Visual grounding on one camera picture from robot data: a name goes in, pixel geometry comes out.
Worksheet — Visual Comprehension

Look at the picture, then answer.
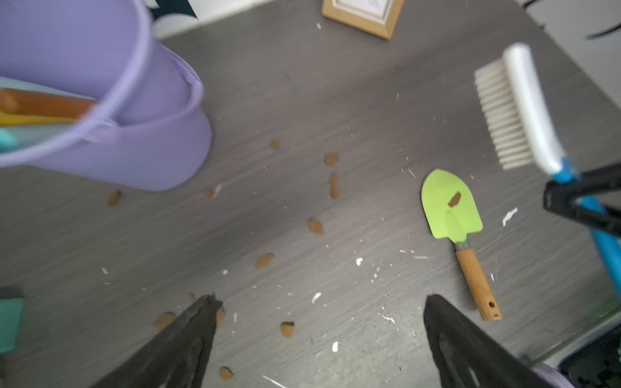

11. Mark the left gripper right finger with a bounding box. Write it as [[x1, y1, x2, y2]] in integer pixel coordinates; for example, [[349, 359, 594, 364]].
[[423, 294, 550, 387]]

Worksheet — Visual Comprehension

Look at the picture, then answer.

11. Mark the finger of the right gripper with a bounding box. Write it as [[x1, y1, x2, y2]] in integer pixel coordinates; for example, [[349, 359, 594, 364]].
[[543, 193, 620, 238], [543, 162, 620, 199]]

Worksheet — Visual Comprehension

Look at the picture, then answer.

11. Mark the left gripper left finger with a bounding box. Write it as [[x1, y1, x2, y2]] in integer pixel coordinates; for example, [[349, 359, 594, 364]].
[[93, 295, 223, 387]]

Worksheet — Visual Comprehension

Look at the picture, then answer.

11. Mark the white blue cleaning brush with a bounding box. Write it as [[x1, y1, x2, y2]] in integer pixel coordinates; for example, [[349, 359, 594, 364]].
[[475, 43, 620, 289]]

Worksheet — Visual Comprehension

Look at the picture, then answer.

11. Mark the light green small trowel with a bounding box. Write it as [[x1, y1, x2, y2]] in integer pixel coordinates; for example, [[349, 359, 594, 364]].
[[421, 168, 503, 321]]

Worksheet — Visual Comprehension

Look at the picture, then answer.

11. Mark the yellow scoop trowel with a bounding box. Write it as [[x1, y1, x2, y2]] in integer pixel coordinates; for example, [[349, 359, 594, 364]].
[[1, 88, 98, 126]]

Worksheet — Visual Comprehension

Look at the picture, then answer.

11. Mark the light blue pointed trowel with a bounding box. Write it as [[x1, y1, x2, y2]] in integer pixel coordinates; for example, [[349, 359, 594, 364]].
[[0, 129, 20, 152]]

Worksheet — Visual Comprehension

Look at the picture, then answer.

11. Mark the purple plastic bucket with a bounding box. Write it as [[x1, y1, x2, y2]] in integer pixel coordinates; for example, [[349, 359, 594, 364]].
[[1, 1, 213, 192]]

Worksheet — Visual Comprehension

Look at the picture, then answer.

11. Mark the purple sand timer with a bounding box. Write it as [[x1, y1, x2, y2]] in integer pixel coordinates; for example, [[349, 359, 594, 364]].
[[533, 364, 575, 388]]

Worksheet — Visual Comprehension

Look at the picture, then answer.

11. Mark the small teal alarm clock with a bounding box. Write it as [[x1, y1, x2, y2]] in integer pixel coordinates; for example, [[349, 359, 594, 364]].
[[0, 286, 25, 355]]

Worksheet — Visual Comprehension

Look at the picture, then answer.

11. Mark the wooden picture frame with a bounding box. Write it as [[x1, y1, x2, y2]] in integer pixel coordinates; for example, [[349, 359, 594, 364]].
[[322, 0, 405, 40]]

